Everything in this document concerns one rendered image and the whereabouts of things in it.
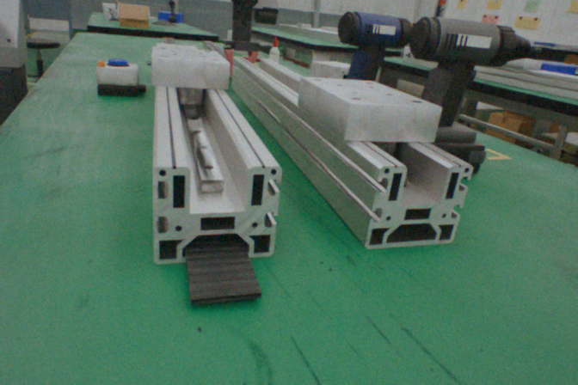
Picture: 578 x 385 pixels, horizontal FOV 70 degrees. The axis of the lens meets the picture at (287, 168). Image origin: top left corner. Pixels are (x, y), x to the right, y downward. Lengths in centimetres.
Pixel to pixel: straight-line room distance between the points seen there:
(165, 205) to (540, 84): 194
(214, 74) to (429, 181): 35
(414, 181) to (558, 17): 328
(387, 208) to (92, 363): 26
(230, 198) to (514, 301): 25
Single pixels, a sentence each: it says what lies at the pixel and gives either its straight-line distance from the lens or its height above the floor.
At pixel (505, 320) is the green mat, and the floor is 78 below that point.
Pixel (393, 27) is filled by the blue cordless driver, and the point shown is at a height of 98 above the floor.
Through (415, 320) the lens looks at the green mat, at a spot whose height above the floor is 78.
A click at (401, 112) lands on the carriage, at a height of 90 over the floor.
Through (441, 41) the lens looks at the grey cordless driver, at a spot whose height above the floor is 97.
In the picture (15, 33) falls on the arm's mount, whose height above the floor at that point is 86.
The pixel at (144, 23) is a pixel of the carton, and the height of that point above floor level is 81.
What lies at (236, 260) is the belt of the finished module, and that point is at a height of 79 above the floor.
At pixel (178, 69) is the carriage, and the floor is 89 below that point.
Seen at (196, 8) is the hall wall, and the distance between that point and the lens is 1233.
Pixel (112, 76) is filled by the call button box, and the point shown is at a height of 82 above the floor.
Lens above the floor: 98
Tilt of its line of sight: 20 degrees down
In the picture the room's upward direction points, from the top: 6 degrees clockwise
